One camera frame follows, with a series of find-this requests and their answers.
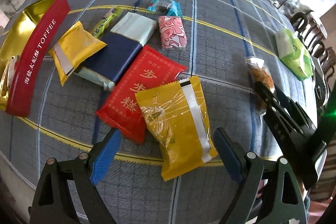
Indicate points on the green small snack packet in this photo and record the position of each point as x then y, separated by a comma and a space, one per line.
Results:
108, 20

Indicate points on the green tissue pack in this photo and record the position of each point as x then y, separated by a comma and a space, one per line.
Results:
293, 54

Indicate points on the teal candy wrapper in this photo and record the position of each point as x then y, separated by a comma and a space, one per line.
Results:
165, 7

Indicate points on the dark wooden chair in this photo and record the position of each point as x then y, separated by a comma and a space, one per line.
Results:
313, 35

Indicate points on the yellow patterned snack bag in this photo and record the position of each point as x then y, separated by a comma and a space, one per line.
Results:
176, 116

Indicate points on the pink white patterned packet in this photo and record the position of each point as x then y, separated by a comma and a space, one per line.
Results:
172, 32

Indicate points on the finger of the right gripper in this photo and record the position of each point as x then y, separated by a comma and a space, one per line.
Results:
287, 103
275, 103

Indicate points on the clear bag of peanuts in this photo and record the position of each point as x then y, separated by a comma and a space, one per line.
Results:
8, 74

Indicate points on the red gold toffee tin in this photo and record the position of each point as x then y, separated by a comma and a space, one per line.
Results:
29, 37

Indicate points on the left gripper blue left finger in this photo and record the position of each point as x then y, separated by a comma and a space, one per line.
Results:
102, 155

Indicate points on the navy and mint snack packet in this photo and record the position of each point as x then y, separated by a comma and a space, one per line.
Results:
126, 38

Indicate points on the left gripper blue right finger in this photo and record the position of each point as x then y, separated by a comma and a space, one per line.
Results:
231, 154

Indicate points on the clear bag brown snacks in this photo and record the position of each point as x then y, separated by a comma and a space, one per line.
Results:
262, 82

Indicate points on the yellow snack bag white stripe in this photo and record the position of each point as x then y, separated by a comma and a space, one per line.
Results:
72, 49

